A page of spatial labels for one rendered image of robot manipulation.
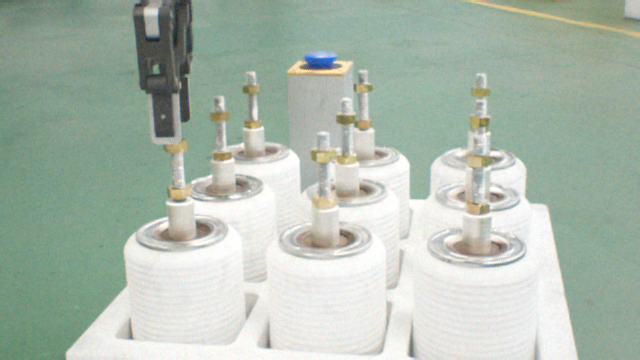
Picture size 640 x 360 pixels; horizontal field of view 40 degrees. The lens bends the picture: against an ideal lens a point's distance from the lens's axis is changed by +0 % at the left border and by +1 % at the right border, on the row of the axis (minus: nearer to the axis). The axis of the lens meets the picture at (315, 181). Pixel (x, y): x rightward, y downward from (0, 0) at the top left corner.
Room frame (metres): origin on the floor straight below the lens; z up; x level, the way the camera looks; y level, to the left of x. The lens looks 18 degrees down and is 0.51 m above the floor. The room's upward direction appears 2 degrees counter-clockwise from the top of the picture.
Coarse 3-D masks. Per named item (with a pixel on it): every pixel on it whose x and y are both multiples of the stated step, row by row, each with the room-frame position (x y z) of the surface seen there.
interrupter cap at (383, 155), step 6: (378, 150) 0.90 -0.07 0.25; (384, 150) 0.89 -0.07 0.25; (390, 150) 0.89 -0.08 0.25; (396, 150) 0.89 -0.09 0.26; (378, 156) 0.88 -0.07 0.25; (384, 156) 0.87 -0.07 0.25; (390, 156) 0.87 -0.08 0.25; (396, 156) 0.87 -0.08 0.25; (360, 162) 0.85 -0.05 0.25; (366, 162) 0.85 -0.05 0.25; (372, 162) 0.85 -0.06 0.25; (378, 162) 0.85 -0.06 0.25; (384, 162) 0.85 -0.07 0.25; (390, 162) 0.85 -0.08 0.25
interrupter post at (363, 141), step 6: (354, 132) 0.87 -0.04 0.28; (360, 132) 0.87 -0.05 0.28; (366, 132) 0.87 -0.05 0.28; (372, 132) 0.87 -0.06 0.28; (354, 138) 0.87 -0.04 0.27; (360, 138) 0.87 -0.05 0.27; (366, 138) 0.87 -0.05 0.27; (372, 138) 0.87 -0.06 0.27; (354, 144) 0.87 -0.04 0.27; (360, 144) 0.87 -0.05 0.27; (366, 144) 0.87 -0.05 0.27; (372, 144) 0.87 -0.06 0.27; (354, 150) 0.87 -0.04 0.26; (360, 150) 0.87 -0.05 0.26; (366, 150) 0.87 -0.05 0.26; (372, 150) 0.87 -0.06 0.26; (360, 156) 0.87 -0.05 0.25; (366, 156) 0.87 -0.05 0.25; (372, 156) 0.87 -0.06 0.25
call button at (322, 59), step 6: (306, 54) 1.06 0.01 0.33; (312, 54) 1.06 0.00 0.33; (318, 54) 1.06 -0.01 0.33; (324, 54) 1.06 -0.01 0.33; (330, 54) 1.06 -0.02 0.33; (336, 54) 1.06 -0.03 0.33; (306, 60) 1.05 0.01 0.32; (312, 60) 1.04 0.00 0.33; (318, 60) 1.04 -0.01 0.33; (324, 60) 1.04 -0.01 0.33; (330, 60) 1.05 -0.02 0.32; (336, 60) 1.06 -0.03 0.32; (312, 66) 1.05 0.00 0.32; (318, 66) 1.05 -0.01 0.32; (324, 66) 1.05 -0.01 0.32; (330, 66) 1.05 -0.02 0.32
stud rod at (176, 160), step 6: (174, 156) 0.67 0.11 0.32; (180, 156) 0.67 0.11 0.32; (174, 162) 0.67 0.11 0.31; (180, 162) 0.67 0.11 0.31; (174, 168) 0.67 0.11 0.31; (180, 168) 0.67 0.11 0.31; (174, 174) 0.67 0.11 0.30; (180, 174) 0.67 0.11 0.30; (174, 180) 0.67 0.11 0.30; (180, 180) 0.67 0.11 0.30; (174, 186) 0.67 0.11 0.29; (180, 186) 0.67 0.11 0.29
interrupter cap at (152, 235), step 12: (204, 216) 0.70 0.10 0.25; (144, 228) 0.68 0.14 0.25; (156, 228) 0.68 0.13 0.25; (204, 228) 0.68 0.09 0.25; (216, 228) 0.67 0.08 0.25; (228, 228) 0.67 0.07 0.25; (144, 240) 0.65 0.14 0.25; (156, 240) 0.65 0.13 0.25; (168, 240) 0.65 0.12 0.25; (180, 240) 0.66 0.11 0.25; (192, 240) 0.65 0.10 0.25; (204, 240) 0.65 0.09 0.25; (216, 240) 0.65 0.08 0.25
